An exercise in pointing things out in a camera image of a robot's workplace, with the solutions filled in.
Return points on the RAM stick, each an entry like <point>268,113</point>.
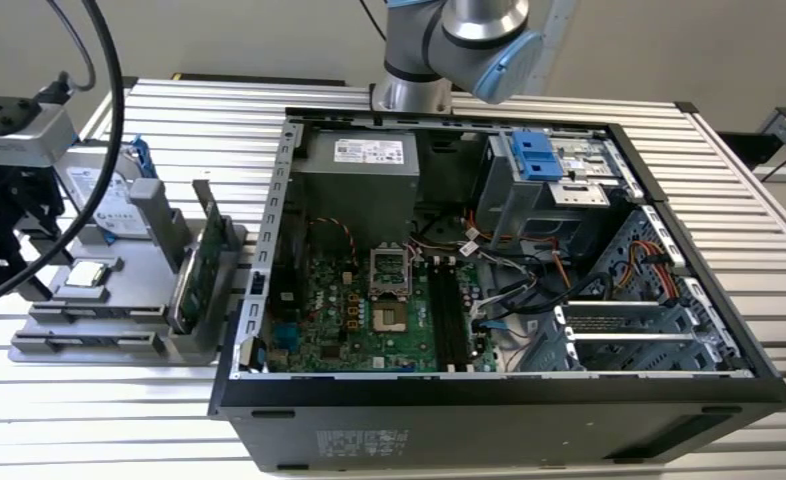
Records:
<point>99,314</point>
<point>85,342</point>

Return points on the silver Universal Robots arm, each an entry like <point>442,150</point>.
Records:
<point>412,50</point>

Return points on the black RAM slot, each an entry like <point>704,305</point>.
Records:
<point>439,315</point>
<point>456,315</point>
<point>448,315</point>

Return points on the hard disk in blue carrier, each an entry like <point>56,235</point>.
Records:
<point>81,182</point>

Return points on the silver CPU chip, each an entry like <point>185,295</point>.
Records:
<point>87,274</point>

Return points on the grey parts rack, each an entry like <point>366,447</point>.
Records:
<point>132,295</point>

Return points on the green graphics card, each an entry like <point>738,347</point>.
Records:
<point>205,260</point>

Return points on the grey power supply unit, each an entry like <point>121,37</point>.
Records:
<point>359,205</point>

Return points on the black square chipset chip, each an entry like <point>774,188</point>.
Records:
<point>329,353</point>

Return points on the CPU socket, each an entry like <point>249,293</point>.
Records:
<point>390,317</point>

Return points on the green motherboard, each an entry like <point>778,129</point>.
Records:
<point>399,350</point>

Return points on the black open PC case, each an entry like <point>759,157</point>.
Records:
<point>432,435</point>

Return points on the pale perforated vertical strip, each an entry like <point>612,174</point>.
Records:
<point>560,30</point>

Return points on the perforated metal disk bay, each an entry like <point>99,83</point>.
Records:
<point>632,337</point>

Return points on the black box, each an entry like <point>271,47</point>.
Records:
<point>752,150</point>

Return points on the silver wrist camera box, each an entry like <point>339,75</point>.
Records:
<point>25,140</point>

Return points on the blue plastic drive bracket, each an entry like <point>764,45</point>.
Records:
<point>532,155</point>

